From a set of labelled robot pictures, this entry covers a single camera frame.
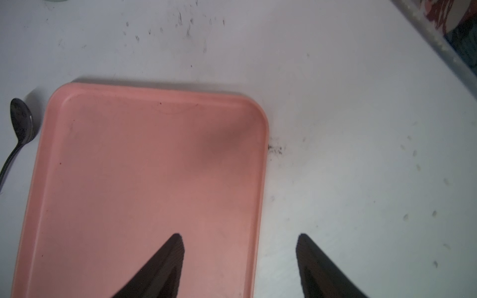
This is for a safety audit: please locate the black spoon near tin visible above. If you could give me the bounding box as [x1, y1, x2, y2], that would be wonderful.
[1, 98, 36, 187]

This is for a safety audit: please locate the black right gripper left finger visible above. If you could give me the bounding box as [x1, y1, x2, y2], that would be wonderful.
[114, 233, 185, 298]

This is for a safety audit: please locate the pink plastic tray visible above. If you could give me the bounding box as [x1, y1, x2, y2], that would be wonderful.
[11, 83, 269, 298]

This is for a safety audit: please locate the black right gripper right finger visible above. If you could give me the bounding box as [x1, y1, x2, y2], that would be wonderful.
[296, 233, 367, 298]

